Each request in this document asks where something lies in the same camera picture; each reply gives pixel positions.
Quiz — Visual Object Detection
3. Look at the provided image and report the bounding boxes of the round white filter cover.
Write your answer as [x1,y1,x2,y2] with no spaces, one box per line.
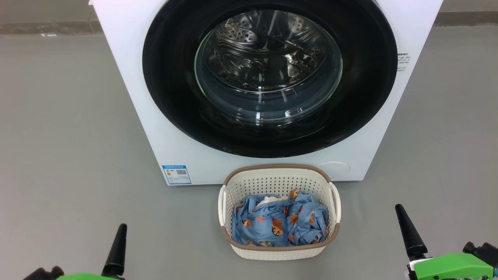
[317,161,351,181]

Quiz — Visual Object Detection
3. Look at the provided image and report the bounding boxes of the washing machine glass door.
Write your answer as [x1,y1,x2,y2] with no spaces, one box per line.
[142,0,398,158]

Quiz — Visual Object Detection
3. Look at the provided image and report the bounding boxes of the blue bear-print garment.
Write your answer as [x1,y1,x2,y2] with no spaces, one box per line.
[232,194,295,247]
[287,189,330,245]

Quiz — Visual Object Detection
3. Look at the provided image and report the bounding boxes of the cream perforated laundry basket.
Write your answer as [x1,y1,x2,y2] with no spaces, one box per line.
[218,164,341,261]

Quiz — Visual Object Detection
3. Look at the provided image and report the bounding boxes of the blue energy label sticker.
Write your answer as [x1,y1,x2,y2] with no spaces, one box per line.
[162,165,192,186]

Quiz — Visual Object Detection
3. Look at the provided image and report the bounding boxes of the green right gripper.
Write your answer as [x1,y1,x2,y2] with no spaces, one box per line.
[395,204,494,280]

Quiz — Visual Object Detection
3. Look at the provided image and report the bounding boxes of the stainless steel washing machine drum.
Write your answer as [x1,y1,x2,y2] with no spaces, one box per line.
[202,10,339,113]

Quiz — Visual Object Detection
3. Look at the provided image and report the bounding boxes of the white front-load washing machine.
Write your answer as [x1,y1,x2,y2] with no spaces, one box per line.
[90,0,444,186]

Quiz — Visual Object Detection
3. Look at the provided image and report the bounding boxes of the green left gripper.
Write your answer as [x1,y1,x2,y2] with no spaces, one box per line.
[56,224,128,280]

